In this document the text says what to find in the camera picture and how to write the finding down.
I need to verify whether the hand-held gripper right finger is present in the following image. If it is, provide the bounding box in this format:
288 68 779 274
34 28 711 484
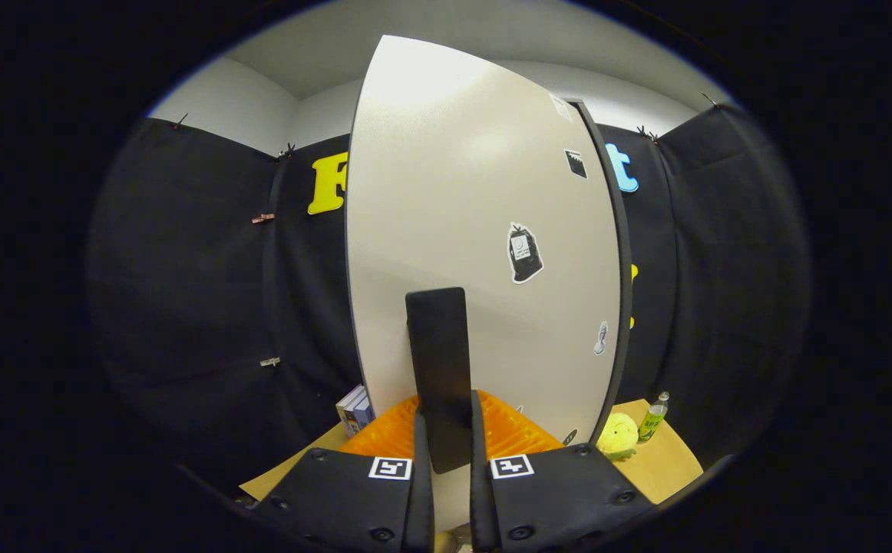
469 389 658 553

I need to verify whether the grey shoe cabinet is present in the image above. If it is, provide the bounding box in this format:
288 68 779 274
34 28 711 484
569 98 635 446

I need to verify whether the green drink bottle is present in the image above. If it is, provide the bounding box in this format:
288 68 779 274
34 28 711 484
638 392 671 444

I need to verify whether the black backdrop cloth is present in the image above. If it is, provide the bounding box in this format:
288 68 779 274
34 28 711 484
89 104 811 492

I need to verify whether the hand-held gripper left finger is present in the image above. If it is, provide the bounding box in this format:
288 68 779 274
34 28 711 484
243 392 435 553

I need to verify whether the yellow plush toy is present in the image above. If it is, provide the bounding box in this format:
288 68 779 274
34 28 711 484
596 412 639 462

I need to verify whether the purple spine book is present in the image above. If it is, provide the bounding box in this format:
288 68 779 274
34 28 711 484
335 384 366 437

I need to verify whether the black door handle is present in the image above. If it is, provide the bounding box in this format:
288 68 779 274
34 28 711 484
405 287 471 475

